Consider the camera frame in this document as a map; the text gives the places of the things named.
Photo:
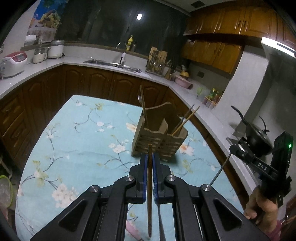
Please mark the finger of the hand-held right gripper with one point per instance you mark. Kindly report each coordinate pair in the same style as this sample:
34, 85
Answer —
246, 143
242, 154

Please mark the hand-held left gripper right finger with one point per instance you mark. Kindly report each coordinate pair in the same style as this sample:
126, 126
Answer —
155, 178

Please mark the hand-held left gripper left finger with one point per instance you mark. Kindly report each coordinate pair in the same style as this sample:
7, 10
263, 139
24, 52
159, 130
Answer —
145, 176

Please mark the thin metal chopstick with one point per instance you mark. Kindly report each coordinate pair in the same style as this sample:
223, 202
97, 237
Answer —
219, 170

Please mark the wooden utensil holder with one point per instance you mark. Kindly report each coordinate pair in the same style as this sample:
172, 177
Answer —
157, 143

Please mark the plain wooden chopstick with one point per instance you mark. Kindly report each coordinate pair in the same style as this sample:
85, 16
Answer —
149, 220
143, 104

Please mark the pink patterned chopstick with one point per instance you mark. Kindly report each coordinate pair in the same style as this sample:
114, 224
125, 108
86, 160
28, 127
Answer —
187, 113
193, 113

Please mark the metal spoon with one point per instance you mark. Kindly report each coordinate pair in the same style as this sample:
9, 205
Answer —
140, 99

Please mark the person's right forearm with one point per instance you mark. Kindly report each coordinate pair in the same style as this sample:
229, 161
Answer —
273, 233

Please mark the person's right hand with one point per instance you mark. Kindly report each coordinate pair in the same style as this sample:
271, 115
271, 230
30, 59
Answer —
261, 206

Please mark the black wok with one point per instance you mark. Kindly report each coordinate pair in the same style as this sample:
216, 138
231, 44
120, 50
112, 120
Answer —
256, 139

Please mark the metal fork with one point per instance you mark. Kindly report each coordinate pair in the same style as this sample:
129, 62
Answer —
161, 227

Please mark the pink spice jar set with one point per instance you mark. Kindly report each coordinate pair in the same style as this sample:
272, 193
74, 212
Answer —
210, 103

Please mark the seasoning bottles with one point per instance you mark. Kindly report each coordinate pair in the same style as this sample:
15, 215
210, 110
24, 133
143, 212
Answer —
216, 95

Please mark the blue floral tablecloth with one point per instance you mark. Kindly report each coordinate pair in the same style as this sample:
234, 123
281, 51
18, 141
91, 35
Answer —
81, 150

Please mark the pink bowl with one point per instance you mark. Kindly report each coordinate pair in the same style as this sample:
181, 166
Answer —
182, 82

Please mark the yellow lidded pot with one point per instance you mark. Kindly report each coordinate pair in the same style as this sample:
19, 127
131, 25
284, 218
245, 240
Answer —
184, 73

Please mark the steel range hood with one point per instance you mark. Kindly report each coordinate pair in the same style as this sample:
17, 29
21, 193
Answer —
277, 46

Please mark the countertop utensil jar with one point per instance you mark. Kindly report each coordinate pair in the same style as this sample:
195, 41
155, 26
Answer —
170, 73

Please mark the wooden base cabinets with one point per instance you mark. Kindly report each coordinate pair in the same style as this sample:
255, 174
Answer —
92, 81

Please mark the dish rack with cutting boards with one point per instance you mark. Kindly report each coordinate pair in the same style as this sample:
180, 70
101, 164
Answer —
156, 61

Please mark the white filter tap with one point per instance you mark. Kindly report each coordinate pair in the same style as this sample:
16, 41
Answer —
122, 60

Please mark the steel sink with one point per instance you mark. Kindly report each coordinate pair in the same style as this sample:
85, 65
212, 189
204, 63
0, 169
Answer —
104, 63

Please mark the small dark bottle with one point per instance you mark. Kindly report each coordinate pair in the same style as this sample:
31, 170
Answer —
134, 46

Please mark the yellow bottle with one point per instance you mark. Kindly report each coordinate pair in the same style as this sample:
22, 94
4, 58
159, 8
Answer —
130, 44

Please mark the chrome faucet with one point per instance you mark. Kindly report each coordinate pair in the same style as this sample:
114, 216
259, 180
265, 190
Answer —
120, 44

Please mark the green rimmed plastic bowl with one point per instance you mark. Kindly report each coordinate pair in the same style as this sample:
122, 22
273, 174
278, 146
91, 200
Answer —
5, 192

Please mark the ceiling vent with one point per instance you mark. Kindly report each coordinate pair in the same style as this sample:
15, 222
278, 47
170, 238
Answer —
196, 2

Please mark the white pot with metal lid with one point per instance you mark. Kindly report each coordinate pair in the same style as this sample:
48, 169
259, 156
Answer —
55, 49

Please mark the dark kitchen window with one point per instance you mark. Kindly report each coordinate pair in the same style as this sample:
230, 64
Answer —
104, 23

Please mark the small white cooker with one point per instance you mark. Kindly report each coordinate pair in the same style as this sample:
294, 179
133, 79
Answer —
39, 56

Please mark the white and red rice cooker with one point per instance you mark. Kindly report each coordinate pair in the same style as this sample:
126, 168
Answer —
13, 64

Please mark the paper towel roll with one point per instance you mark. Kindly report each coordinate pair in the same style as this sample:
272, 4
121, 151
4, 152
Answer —
30, 40

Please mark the dark wall outlet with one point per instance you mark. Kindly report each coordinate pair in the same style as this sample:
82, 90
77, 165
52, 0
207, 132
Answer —
201, 74

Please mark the wooden wall cabinets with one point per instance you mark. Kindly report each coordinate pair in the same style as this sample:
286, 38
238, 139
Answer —
219, 53

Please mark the tropical fruit wall poster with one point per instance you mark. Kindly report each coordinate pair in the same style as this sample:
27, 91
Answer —
46, 18

